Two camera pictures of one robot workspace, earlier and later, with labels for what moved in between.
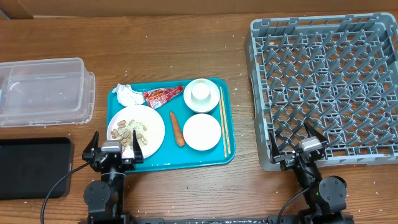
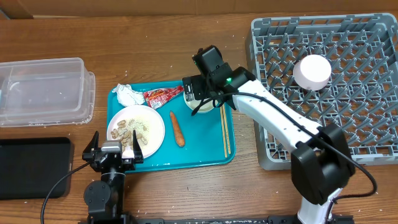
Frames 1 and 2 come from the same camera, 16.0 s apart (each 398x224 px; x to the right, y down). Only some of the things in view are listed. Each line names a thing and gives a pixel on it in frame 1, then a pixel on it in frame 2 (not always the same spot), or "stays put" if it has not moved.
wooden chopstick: [222, 130] stays put
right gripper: [319, 139] -> [200, 83]
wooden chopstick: [229, 147] stays put
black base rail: [260, 219] stays put
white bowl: [202, 132] -> [312, 72]
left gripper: [127, 165] stays put
